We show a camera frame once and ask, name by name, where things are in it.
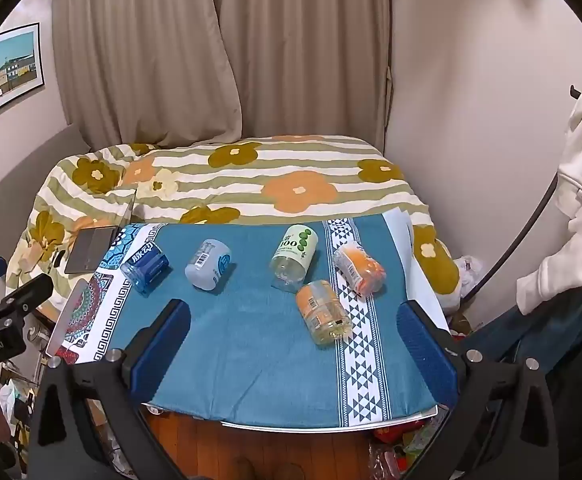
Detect beige curtain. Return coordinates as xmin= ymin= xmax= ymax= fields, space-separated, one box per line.
xmin=207 ymin=0 xmax=392 ymax=147
xmin=51 ymin=0 xmax=244 ymax=150

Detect green label clear cup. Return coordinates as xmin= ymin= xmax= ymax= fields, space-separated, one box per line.
xmin=270 ymin=223 xmax=318 ymax=292

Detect white plastic bag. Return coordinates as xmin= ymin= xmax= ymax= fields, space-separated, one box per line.
xmin=453 ymin=255 xmax=484 ymax=306

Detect white hoodie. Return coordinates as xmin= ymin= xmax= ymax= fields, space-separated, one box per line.
xmin=515 ymin=87 xmax=582 ymax=317

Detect wall poster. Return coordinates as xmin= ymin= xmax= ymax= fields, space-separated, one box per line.
xmin=0 ymin=22 xmax=46 ymax=130

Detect dark blue jeans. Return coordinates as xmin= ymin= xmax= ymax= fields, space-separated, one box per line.
xmin=463 ymin=274 xmax=582 ymax=377

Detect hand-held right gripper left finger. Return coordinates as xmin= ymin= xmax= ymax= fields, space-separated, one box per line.
xmin=30 ymin=299 xmax=192 ymax=480

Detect grey laptop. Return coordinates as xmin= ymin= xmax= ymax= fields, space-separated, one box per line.
xmin=64 ymin=191 xmax=138 ymax=276

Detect blue patterned table cloth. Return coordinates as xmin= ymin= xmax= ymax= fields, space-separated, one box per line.
xmin=56 ymin=213 xmax=439 ymax=428

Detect orange wrapped plastic cup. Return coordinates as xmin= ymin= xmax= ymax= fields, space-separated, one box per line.
xmin=332 ymin=243 xmax=387 ymax=297

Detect floral striped blanket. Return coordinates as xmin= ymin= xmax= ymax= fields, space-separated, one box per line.
xmin=5 ymin=135 xmax=462 ymax=323

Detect black curved cable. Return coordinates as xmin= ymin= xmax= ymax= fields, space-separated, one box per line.
xmin=463 ymin=170 xmax=560 ymax=333

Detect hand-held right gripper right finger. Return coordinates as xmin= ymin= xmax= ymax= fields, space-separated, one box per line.
xmin=397 ymin=300 xmax=556 ymax=480

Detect orange label clear cup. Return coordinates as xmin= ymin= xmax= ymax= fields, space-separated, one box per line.
xmin=295 ymin=280 xmax=352 ymax=346

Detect pale blue plastic cup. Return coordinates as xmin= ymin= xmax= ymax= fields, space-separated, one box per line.
xmin=185 ymin=238 xmax=232 ymax=290

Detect red snack packet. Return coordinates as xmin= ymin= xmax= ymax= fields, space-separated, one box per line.
xmin=371 ymin=416 xmax=439 ymax=467

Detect blue label plastic cup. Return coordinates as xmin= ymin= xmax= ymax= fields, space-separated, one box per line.
xmin=120 ymin=241 xmax=170 ymax=297

